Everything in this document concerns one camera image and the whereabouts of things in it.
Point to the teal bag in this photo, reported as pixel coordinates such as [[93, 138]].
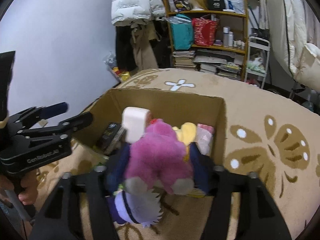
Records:
[[182, 31]]

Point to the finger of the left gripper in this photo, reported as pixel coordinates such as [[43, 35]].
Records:
[[67, 126], [32, 115]]

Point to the white metal cart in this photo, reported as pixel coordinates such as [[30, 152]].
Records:
[[258, 57]]

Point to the bag of toys by wall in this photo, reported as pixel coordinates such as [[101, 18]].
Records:
[[111, 65]]

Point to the black tissue pack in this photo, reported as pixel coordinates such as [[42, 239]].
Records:
[[111, 139]]

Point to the white puffer jacket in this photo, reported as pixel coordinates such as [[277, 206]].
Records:
[[136, 12]]

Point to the pink plastic-wrapped tissue pack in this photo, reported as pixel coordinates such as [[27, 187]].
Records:
[[204, 138]]

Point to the black box with 40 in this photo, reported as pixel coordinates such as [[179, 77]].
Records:
[[216, 5]]

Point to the pink tissue roll pack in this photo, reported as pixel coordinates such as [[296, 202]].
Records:
[[134, 121]]

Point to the red patterned bag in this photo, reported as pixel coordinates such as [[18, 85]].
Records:
[[204, 31]]

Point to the stack of books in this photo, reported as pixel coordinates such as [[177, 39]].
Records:
[[219, 62]]

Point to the pink plush bear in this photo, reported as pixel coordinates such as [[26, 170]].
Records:
[[159, 157]]

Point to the open cardboard box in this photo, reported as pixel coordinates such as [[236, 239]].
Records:
[[175, 108]]

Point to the left hand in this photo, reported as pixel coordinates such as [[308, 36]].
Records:
[[28, 182]]

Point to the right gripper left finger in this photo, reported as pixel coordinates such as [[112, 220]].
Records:
[[73, 197]]

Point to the purple-haired plush doll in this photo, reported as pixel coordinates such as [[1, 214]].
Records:
[[144, 209]]

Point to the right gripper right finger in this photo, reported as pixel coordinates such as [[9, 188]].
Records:
[[259, 216]]

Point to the wooden shelf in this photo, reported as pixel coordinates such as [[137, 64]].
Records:
[[217, 15]]

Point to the yellow plush toy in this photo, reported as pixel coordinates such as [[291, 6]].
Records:
[[186, 134]]

